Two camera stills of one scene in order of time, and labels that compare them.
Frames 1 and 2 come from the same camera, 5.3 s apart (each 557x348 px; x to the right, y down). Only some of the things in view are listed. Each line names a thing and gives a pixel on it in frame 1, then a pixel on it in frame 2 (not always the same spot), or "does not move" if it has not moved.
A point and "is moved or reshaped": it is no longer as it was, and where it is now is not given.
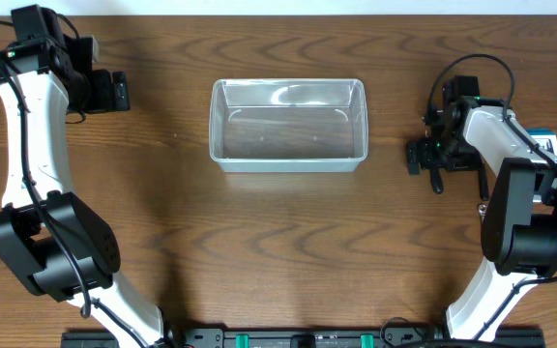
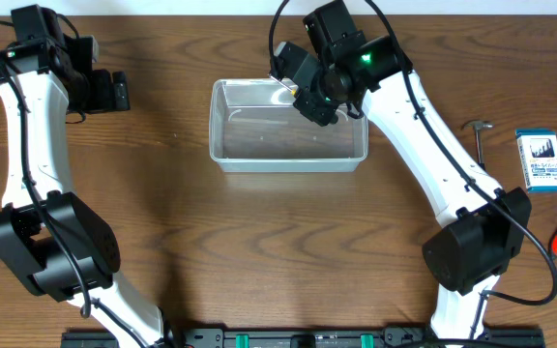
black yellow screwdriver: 436,181 is moved or reshaped
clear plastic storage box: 289,125 does not move
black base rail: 314,336 does not move
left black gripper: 115,90 does not move
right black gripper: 429,158 → 314,108
